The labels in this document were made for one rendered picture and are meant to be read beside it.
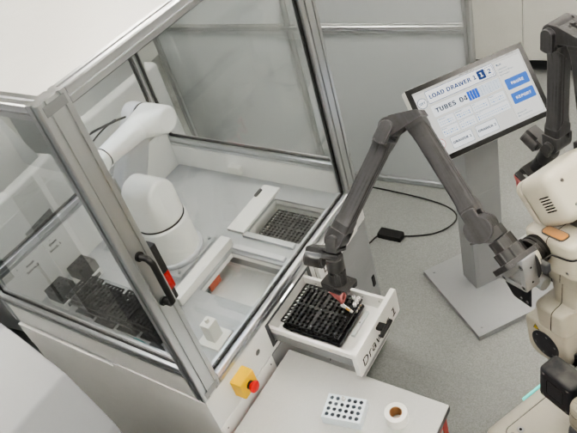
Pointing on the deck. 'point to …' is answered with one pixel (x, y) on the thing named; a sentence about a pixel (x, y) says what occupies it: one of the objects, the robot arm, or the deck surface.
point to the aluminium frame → (86, 339)
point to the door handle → (157, 279)
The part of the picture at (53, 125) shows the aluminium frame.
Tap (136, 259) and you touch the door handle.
